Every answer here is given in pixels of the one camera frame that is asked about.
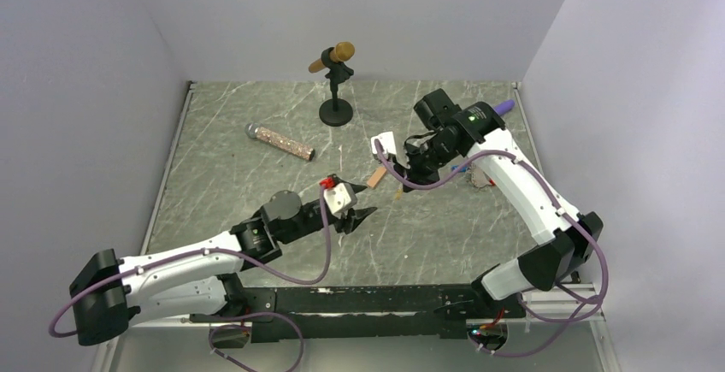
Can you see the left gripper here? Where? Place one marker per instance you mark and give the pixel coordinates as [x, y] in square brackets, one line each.
[355, 216]

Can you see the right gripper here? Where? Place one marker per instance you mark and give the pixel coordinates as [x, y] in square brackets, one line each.
[411, 171]

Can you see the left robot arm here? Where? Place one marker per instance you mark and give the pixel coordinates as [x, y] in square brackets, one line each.
[111, 294]

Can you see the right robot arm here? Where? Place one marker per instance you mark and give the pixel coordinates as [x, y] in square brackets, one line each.
[479, 134]

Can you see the wooden block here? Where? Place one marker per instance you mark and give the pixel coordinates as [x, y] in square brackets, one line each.
[376, 177]

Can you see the blue key tag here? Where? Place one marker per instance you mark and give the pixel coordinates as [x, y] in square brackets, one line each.
[459, 169]

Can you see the glitter microphone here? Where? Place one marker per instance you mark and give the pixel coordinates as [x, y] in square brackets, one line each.
[291, 146]

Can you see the purple microphone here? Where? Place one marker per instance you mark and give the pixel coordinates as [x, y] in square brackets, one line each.
[504, 107]

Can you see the black microphone stand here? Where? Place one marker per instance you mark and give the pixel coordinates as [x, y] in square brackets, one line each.
[336, 112]

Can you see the gold microphone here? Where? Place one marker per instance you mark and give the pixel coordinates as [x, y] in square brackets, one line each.
[341, 52]

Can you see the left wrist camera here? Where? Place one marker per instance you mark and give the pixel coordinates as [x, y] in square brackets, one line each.
[338, 195]

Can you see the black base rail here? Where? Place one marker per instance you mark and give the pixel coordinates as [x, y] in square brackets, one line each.
[448, 311]

